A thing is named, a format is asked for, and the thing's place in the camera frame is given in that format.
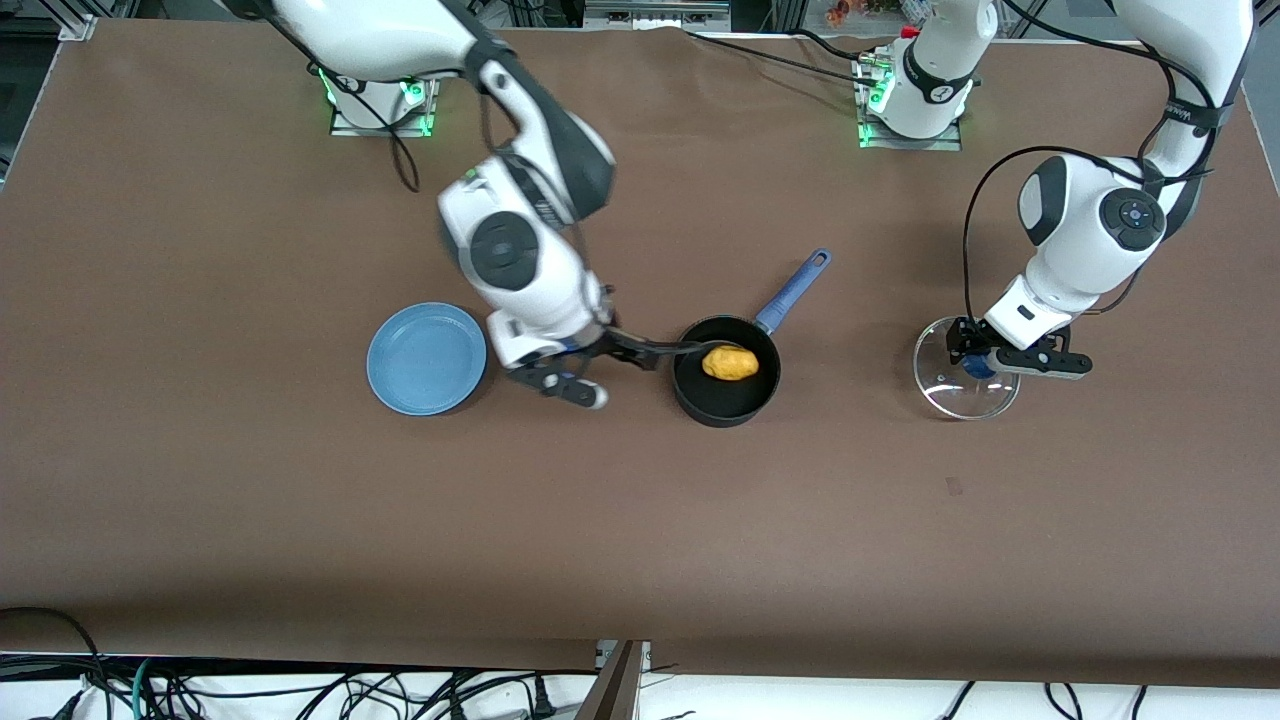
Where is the brown table cover sheet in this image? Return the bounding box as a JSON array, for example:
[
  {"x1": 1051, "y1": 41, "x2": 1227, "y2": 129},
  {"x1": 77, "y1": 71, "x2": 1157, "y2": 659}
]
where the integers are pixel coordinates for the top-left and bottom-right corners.
[{"x1": 0, "y1": 18, "x2": 1280, "y2": 691}]

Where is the grey metal profile post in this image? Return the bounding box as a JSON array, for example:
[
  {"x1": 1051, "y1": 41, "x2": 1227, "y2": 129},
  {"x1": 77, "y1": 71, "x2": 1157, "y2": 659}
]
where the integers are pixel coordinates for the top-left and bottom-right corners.
[{"x1": 575, "y1": 640, "x2": 653, "y2": 720}]

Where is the black pot with blue handle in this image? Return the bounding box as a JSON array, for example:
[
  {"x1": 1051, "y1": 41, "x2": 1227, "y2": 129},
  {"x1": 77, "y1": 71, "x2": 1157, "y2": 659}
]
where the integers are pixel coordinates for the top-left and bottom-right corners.
[{"x1": 672, "y1": 249, "x2": 834, "y2": 429}]

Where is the blue round plate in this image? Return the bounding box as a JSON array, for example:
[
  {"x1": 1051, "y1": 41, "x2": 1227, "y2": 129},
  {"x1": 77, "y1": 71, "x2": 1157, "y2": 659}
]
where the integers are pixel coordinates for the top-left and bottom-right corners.
[{"x1": 366, "y1": 302, "x2": 489, "y2": 417}]

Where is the short black table cable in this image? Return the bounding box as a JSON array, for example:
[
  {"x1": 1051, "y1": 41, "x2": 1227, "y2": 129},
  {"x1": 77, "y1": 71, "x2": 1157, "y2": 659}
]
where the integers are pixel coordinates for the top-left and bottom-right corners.
[{"x1": 785, "y1": 28, "x2": 881, "y2": 63}]

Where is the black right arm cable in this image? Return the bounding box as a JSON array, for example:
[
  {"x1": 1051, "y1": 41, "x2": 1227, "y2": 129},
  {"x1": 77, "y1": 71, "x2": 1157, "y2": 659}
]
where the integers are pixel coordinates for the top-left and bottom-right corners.
[{"x1": 330, "y1": 60, "x2": 707, "y2": 356}]

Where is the yellow potato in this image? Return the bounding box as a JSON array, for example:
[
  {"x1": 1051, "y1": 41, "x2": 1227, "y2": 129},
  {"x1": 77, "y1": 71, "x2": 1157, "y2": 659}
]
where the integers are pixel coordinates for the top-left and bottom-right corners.
[{"x1": 701, "y1": 344, "x2": 761, "y2": 382}]

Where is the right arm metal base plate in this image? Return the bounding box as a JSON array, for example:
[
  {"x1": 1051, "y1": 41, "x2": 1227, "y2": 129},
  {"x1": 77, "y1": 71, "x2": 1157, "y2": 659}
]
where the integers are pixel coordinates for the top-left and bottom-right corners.
[{"x1": 330, "y1": 75, "x2": 439, "y2": 138}]

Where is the glass lid with blue knob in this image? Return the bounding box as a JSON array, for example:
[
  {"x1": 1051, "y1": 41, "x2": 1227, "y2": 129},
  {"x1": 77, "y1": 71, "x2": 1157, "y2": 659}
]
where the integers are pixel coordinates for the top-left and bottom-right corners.
[{"x1": 913, "y1": 316, "x2": 1021, "y2": 421}]

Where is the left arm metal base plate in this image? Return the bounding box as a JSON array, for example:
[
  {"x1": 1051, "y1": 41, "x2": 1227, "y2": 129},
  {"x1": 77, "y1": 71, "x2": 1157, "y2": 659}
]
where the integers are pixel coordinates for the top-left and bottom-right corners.
[{"x1": 855, "y1": 55, "x2": 963, "y2": 151}]

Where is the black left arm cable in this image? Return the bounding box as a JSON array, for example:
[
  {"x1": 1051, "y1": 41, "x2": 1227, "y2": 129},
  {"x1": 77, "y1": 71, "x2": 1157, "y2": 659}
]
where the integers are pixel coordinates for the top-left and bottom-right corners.
[{"x1": 962, "y1": 0, "x2": 1226, "y2": 326}]

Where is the long black table cable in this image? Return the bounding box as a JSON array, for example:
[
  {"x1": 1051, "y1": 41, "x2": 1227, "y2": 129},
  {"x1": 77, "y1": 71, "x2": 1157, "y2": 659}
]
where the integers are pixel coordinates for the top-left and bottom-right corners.
[{"x1": 685, "y1": 30, "x2": 873, "y2": 81}]

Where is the black looped cable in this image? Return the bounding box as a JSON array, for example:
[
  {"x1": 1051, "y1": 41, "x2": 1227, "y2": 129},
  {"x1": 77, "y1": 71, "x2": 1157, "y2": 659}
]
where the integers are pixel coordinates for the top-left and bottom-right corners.
[{"x1": 0, "y1": 606, "x2": 106, "y2": 720}]

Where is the colourful background object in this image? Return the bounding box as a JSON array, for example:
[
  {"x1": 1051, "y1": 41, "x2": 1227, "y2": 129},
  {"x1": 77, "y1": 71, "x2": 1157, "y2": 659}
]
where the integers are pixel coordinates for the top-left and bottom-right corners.
[{"x1": 825, "y1": 0, "x2": 931, "y2": 26}]

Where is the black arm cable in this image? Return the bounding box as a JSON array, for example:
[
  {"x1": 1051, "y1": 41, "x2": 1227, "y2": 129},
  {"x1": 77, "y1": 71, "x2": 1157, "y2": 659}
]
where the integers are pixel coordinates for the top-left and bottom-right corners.
[
  {"x1": 330, "y1": 60, "x2": 707, "y2": 356},
  {"x1": 962, "y1": 0, "x2": 1226, "y2": 326}
]

